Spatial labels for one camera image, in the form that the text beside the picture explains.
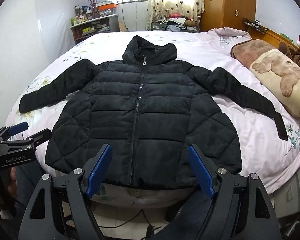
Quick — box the black floor cable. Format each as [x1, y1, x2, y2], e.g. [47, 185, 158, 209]
[130, 209, 165, 240]

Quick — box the wooden headboard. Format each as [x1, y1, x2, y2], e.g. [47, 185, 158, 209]
[242, 17, 300, 49]

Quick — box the wooden wardrobe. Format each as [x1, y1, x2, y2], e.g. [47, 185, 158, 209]
[200, 0, 257, 33]

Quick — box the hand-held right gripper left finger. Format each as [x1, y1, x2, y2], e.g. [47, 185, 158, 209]
[17, 144, 113, 240]

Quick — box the orange lid plastic box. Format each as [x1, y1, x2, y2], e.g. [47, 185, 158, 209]
[96, 1, 118, 18]

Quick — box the person's jeans leg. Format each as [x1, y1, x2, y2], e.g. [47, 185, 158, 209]
[155, 192, 212, 240]

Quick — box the white appliance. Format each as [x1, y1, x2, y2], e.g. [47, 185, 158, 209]
[114, 1, 149, 32]

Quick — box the white bed frame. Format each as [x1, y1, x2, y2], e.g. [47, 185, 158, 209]
[271, 165, 300, 228]

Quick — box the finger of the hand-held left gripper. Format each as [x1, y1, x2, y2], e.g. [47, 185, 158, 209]
[1, 129, 52, 148]
[0, 122, 29, 141]

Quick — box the brown bear print blanket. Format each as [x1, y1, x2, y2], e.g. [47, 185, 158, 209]
[230, 39, 300, 118]

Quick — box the pink floral bedspread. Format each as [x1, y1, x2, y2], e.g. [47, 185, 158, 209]
[5, 27, 300, 208]

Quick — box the black puffer jacket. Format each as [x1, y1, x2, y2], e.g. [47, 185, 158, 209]
[19, 35, 288, 189]

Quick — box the person's left hand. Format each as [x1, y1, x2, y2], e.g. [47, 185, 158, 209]
[0, 166, 18, 207]

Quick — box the pile of clothes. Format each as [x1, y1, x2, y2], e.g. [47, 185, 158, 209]
[162, 12, 200, 33]

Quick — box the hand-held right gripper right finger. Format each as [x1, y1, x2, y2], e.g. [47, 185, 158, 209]
[187, 144, 283, 240]

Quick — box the cluttered shelf unit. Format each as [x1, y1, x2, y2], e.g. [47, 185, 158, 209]
[70, 15, 119, 44]

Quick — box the group of bottles and jars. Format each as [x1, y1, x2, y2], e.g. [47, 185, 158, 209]
[71, 4, 98, 25]

